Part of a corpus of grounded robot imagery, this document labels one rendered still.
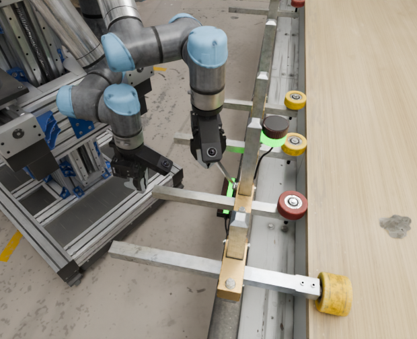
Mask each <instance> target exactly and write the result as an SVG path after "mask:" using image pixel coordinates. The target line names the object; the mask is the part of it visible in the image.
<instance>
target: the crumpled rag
mask: <svg viewBox="0 0 417 339"><path fill-rule="evenodd" d="M411 223H412V220H411V218H409V217H402V216H399V215H392V217H390V218H385V217H381V218H380V219H379V225H380V227H381V228H383V229H386V230H388V231H389V236H390V237H394V238H400V239H401V238H403V237H405V236H407V233H406V232H407V231H409V230H411V227H410V224H411Z"/></svg>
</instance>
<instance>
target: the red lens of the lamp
mask: <svg viewBox="0 0 417 339"><path fill-rule="evenodd" d="M268 117H269V116H268ZM266 119H267V117H266V118H265V119H264V121H265V120H266ZM285 120H286V121H287V122H288V120H287V119H286V118H285ZM264 121H263V125H262V132H263V134H264V135H265V136H267V137H268V138H271V139H282V138H284V137H285V136H286V135H287V133H288V129H289V122H288V126H287V128H286V129H285V130H282V131H274V130H270V129H269V128H267V127H266V126H265V124H264Z"/></svg>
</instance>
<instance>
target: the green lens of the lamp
mask: <svg viewBox="0 0 417 339"><path fill-rule="evenodd" d="M286 137H287V136H285V137H284V138H282V139H278V140H274V139H269V138H268V137H266V136H265V135H264V134H263V132H262V133H261V137H260V138H261V141H262V142H263V143H264V144H265V145H268V146H270V147H280V146H281V145H283V144H284V143H285V141H286Z"/></svg>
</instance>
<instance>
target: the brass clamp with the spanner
mask: <svg viewBox="0 0 417 339"><path fill-rule="evenodd" d="M239 185H240V181H239V183H238V185H237V192H236V197H235V204H234V207H233V210H235V211H238V210H239V208H240V207H241V206H243V207H245V211H246V212H247V213H250V214H251V209H252V200H253V194H254V192H255V191H256V187H254V183H253V184H252V191H251V196H248V195H242V194H239Z"/></svg>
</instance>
